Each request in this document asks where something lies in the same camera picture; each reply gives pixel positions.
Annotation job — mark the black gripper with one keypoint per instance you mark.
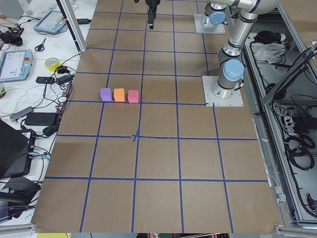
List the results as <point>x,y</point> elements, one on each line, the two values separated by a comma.
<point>152,2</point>

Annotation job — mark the orange foam block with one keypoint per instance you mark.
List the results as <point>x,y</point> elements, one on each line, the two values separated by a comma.
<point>119,94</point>

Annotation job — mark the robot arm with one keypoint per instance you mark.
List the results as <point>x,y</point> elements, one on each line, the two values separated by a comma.
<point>229,55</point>

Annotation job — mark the pink foam block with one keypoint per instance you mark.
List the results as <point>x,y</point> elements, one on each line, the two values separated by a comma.
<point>133,96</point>

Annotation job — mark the purple foam block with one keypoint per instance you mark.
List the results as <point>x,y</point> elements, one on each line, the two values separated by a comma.
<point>106,94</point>

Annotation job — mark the teach pendant far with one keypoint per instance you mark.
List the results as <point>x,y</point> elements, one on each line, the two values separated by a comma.
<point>51,23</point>

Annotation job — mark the teach pendant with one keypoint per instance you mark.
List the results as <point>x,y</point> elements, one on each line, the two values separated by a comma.
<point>15,65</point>
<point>51,23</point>

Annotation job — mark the yellow tape roll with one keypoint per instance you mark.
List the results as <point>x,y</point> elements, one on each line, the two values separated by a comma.
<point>52,64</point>

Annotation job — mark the white crumpled cloth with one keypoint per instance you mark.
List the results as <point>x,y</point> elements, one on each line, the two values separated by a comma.
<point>270,52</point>

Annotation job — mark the teach pendant near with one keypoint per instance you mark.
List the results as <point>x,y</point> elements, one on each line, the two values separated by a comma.
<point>15,65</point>

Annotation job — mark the black power adapter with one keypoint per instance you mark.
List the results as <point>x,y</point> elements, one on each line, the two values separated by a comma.
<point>40,119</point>

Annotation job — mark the black laptop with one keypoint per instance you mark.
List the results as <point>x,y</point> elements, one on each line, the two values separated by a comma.
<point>15,151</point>

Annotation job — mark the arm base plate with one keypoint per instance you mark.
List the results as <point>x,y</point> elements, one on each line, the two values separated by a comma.
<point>215,96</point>
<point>212,24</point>

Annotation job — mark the aluminium frame post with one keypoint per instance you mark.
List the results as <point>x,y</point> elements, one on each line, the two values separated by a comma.
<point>72,24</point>

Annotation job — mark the black handled scissors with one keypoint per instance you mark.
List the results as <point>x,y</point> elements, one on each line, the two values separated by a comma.
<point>40,47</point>

